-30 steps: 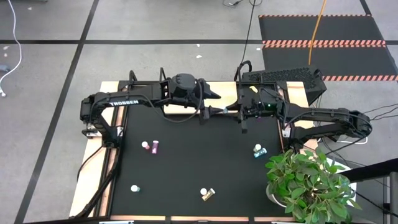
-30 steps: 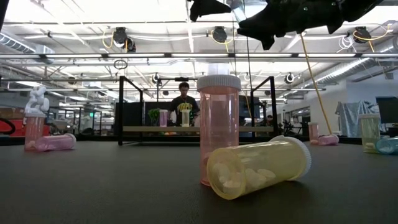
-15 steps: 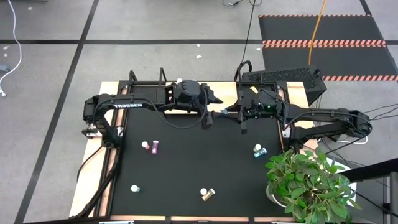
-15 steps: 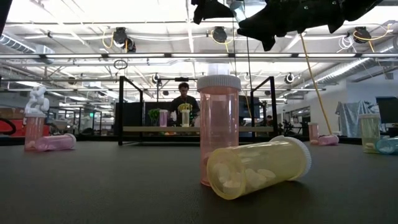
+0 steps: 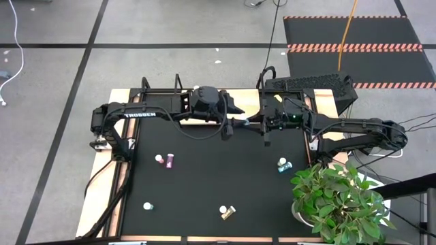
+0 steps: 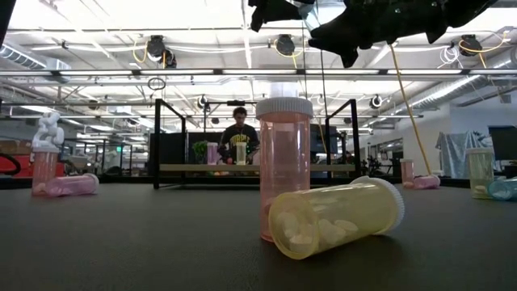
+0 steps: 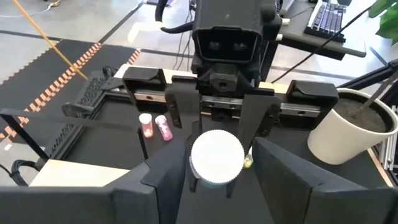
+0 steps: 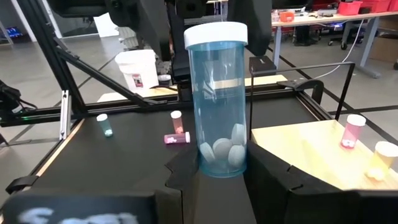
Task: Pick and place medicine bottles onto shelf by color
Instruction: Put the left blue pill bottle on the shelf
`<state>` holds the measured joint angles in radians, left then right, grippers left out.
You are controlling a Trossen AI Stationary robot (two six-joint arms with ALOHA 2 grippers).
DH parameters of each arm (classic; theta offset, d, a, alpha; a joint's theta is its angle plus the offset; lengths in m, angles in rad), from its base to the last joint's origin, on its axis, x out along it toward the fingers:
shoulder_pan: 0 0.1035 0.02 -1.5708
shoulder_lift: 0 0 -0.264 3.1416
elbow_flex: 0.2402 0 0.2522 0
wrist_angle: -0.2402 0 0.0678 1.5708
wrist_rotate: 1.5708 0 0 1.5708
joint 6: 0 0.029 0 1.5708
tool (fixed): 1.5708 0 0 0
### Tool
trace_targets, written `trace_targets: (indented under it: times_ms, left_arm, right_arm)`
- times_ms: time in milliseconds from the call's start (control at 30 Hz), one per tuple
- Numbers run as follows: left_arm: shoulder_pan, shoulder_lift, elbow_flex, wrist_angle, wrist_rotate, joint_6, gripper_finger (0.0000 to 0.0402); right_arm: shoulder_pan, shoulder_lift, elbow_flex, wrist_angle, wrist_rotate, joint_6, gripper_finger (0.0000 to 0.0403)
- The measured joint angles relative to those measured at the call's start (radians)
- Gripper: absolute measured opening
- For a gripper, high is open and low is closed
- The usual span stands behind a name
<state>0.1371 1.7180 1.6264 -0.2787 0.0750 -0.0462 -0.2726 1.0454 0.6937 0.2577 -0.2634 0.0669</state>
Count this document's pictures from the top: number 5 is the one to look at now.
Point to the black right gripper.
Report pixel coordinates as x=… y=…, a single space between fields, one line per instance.
x=289 y=115

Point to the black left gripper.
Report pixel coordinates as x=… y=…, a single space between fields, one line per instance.
x=207 y=98

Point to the teal pill bottle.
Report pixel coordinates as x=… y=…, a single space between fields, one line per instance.
x=246 y=122
x=148 y=206
x=286 y=167

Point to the green pill bottle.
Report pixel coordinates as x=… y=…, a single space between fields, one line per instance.
x=281 y=161

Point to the red pill bottle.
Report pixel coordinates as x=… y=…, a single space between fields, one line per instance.
x=159 y=158

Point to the yellow pill bottle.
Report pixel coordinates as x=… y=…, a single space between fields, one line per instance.
x=229 y=213

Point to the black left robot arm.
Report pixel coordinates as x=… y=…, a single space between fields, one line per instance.
x=139 y=115

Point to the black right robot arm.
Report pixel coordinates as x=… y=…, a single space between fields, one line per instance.
x=357 y=124

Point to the black perforated computer case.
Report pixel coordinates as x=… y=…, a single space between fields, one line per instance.
x=323 y=81

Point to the green potted plant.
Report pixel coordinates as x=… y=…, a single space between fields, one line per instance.
x=337 y=204

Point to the black mat orange hazard stripes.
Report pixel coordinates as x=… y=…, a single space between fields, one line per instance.
x=357 y=64

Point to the black metal bar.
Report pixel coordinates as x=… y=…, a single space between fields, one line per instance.
x=408 y=186

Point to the grey floor object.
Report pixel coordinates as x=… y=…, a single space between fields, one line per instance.
x=4 y=74

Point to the wooden shelf black metal frame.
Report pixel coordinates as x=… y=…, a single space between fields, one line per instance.
x=253 y=102

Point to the silver mounting bracket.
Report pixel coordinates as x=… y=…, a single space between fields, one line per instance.
x=98 y=146
x=313 y=145

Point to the black metal table frame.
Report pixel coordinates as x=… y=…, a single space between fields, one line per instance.
x=160 y=90

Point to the grey metal post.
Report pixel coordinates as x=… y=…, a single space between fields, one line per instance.
x=431 y=217

